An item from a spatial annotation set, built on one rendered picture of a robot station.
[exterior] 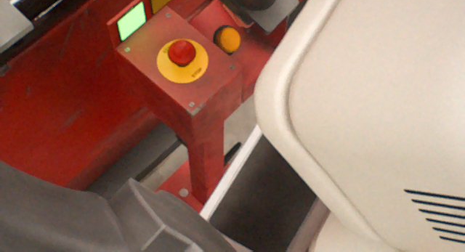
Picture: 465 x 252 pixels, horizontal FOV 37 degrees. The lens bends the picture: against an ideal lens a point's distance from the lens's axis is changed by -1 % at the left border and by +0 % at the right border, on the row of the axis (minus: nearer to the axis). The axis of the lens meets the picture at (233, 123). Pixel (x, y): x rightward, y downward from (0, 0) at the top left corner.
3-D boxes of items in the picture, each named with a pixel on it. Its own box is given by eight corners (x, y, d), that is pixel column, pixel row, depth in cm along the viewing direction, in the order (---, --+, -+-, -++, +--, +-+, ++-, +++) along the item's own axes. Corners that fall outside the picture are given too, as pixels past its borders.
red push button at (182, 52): (182, 80, 97) (182, 67, 93) (163, 63, 98) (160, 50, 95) (203, 62, 98) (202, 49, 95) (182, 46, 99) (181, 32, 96)
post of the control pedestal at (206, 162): (208, 208, 157) (203, 98, 108) (191, 193, 159) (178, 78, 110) (224, 192, 159) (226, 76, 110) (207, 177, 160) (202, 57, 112)
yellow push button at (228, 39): (223, 58, 107) (229, 57, 105) (208, 38, 106) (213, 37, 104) (239, 43, 109) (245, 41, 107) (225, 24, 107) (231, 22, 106)
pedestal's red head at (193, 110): (194, 150, 105) (189, 94, 88) (122, 87, 109) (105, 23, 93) (281, 67, 111) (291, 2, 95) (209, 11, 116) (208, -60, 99)
